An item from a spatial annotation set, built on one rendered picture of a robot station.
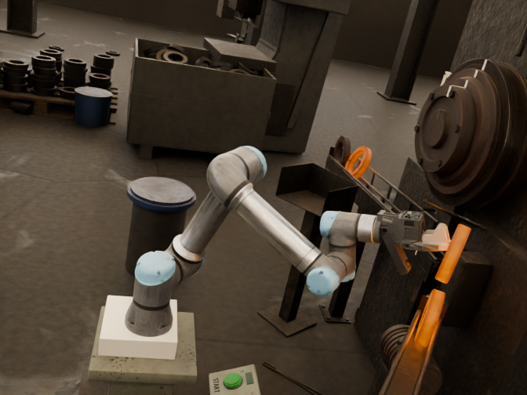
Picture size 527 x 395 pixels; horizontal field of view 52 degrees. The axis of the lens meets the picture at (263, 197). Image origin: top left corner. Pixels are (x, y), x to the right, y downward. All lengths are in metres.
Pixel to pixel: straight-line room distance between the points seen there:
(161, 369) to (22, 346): 0.71
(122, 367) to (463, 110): 1.27
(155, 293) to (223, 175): 0.45
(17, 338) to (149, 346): 0.72
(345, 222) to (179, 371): 0.70
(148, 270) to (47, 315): 0.86
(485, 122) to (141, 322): 1.18
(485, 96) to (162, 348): 1.23
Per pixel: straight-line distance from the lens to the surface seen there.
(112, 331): 1.78
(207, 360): 2.28
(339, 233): 1.49
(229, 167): 1.46
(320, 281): 1.39
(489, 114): 1.71
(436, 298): 1.51
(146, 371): 1.75
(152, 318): 1.74
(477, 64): 1.86
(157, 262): 1.70
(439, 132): 1.78
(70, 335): 2.34
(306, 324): 2.60
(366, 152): 2.71
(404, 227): 1.44
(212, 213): 1.65
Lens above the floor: 1.47
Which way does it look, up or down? 23 degrees down
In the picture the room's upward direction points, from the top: 12 degrees clockwise
